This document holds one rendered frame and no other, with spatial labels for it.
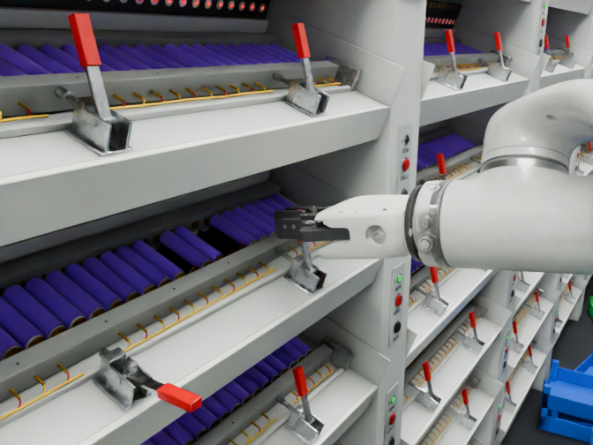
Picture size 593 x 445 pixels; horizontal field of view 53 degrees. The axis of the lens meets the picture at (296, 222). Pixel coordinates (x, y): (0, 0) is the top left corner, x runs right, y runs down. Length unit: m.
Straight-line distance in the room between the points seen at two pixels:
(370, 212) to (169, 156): 0.21
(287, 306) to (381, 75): 0.31
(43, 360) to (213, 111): 0.25
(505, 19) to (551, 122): 0.92
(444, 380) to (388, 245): 0.76
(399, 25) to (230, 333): 0.43
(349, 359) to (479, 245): 0.39
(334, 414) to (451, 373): 0.55
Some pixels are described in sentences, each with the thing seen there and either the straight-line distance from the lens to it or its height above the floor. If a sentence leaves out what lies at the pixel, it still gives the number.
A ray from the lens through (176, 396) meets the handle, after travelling 0.46.
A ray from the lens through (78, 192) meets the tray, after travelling 0.42.
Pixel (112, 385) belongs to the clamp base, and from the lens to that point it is 0.51.
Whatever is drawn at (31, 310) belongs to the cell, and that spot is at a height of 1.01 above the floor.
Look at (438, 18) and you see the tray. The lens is 1.35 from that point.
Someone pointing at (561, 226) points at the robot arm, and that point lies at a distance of 0.53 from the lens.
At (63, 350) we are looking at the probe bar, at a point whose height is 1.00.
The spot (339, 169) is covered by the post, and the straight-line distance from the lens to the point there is 0.82.
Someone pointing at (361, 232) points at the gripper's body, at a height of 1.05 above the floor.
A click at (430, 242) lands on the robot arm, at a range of 0.56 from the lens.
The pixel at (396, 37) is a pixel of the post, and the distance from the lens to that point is 0.78.
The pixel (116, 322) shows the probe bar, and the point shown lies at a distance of 0.54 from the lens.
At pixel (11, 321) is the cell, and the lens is 0.54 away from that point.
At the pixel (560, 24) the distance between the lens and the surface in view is 2.14.
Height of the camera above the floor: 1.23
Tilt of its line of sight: 17 degrees down
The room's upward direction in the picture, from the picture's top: straight up
